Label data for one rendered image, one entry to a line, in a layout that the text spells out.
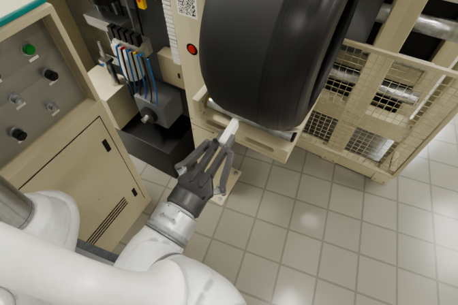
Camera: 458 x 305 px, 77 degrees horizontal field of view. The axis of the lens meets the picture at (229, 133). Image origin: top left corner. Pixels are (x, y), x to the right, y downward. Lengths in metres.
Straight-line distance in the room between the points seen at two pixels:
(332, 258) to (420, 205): 0.68
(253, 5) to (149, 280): 0.53
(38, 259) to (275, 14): 0.56
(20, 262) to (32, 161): 0.73
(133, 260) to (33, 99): 0.68
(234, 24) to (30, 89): 0.67
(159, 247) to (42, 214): 0.35
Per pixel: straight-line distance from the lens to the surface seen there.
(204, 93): 1.04
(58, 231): 0.84
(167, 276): 0.43
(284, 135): 0.97
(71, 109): 1.19
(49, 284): 0.40
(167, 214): 0.57
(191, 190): 0.61
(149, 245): 0.55
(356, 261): 1.86
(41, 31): 1.03
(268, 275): 1.72
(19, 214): 0.78
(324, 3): 0.65
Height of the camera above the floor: 1.68
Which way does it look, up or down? 53 degrees down
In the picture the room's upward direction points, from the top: straight up
